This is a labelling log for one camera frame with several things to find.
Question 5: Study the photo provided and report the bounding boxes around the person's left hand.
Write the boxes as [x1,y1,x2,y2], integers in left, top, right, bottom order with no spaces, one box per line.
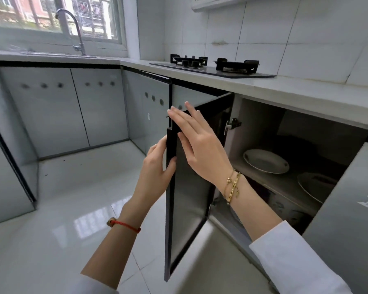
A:
[132,135,177,209]

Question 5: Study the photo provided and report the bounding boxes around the person's right hand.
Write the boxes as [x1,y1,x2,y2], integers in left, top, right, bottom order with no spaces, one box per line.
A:
[167,101,234,189]

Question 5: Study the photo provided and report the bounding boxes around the black-framed cabinet door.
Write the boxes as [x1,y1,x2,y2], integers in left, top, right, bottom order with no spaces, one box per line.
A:
[164,93,235,283]

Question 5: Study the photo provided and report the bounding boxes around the person's right forearm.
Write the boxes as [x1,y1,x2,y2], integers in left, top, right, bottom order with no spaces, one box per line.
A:
[222,172,354,294]

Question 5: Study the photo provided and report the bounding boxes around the person's left forearm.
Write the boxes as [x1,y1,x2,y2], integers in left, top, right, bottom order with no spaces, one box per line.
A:
[64,195,148,294]

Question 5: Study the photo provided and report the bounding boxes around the grey cabinet door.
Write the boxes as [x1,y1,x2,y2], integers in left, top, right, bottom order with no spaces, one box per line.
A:
[71,68,129,147]
[0,67,90,158]
[171,84,228,112]
[122,70,171,154]

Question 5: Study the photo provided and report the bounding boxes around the metal cabinet door hinge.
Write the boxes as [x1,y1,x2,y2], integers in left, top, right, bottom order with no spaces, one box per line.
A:
[224,117,242,136]

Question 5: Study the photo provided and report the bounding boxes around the black glass gas stove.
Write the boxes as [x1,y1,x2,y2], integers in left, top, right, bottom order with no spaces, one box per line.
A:
[149,54,277,79]

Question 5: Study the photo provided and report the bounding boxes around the black burner grate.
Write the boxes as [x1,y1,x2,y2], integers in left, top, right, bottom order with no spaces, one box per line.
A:
[214,58,260,75]
[170,54,208,69]

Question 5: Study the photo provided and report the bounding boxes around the white oval plate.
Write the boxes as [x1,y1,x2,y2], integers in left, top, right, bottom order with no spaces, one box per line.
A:
[243,149,290,175]

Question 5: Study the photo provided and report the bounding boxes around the white range hood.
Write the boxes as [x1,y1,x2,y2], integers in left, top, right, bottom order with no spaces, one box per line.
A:
[191,0,266,13]

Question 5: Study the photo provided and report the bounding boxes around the white plate with dark rim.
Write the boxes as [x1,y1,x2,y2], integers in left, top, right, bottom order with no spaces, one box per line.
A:
[296,172,338,204]

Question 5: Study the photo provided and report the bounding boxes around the chrome kitchen faucet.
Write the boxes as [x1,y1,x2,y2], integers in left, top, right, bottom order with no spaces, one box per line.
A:
[55,8,87,56]

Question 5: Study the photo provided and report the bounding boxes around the steel kitchen sink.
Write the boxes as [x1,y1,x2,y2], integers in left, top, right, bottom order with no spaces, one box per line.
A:
[20,51,97,59]

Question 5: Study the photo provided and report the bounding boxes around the grey side cabinet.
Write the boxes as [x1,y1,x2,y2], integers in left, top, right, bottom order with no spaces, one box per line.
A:
[0,66,39,227]

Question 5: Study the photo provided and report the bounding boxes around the barred window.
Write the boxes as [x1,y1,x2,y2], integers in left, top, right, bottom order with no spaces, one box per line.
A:
[0,0,125,46]

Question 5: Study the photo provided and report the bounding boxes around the grey door with torn sticker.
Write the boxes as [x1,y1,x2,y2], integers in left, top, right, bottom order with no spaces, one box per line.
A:
[302,142,368,294]

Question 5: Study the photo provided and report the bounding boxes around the gold chain bracelet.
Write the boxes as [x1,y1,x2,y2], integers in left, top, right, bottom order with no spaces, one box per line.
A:
[223,169,243,206]

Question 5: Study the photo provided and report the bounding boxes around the red string bracelet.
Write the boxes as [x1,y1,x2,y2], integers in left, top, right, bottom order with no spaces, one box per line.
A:
[106,217,141,234]

